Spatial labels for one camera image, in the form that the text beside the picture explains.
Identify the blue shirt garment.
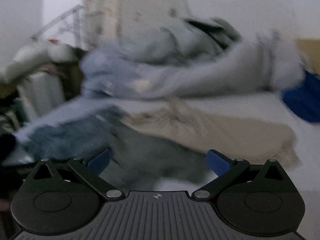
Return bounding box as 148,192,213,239
21,106,207,192

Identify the beige garment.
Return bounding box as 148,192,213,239
121,99,301,169

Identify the blue storage bag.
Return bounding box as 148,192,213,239
281,70,320,124

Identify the light blue duvet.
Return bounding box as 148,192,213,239
80,31,304,100

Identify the white plush toy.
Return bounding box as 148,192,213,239
1,41,84,84

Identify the wooden bed side board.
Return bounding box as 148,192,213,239
296,38,320,76

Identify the pale green quilt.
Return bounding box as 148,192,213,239
121,18,242,65

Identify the fruit print curtain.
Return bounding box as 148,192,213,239
83,0,191,49

